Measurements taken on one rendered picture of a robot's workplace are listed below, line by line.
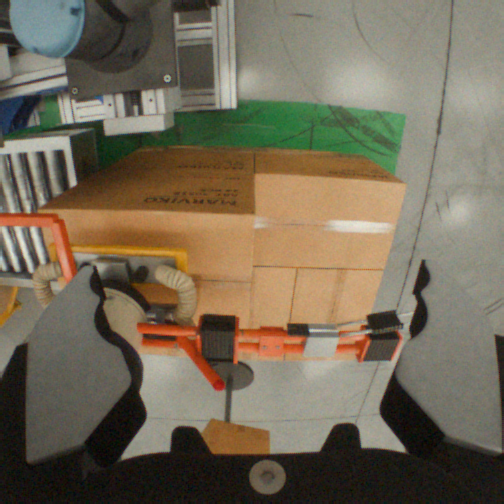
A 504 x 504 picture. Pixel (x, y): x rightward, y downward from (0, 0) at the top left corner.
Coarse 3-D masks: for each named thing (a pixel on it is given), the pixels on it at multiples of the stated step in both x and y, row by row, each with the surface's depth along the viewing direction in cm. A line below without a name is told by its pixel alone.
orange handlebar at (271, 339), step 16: (0, 224) 47; (16, 224) 47; (32, 224) 47; (48, 224) 48; (64, 224) 49; (64, 240) 50; (64, 256) 51; (64, 272) 52; (192, 336) 60; (240, 336) 60; (256, 336) 60; (272, 336) 60; (352, 336) 61; (256, 352) 62; (272, 352) 62; (288, 352) 62; (336, 352) 63; (352, 352) 63
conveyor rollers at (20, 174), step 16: (0, 160) 103; (16, 160) 104; (32, 160) 104; (48, 160) 104; (0, 176) 106; (16, 176) 106; (32, 176) 107; (0, 208) 114; (16, 208) 115; (32, 208) 116; (0, 240) 125; (32, 240) 122; (0, 256) 126; (16, 256) 127; (32, 256) 128; (48, 256) 130; (32, 272) 130
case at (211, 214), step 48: (96, 192) 84; (144, 192) 85; (192, 192) 87; (240, 192) 88; (48, 240) 77; (96, 240) 77; (144, 240) 77; (192, 240) 77; (240, 240) 77; (144, 288) 85; (240, 288) 84
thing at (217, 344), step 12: (204, 324) 60; (216, 324) 60; (228, 324) 60; (204, 336) 59; (216, 336) 59; (228, 336) 59; (204, 348) 61; (216, 348) 61; (228, 348) 61; (216, 360) 62; (228, 360) 62
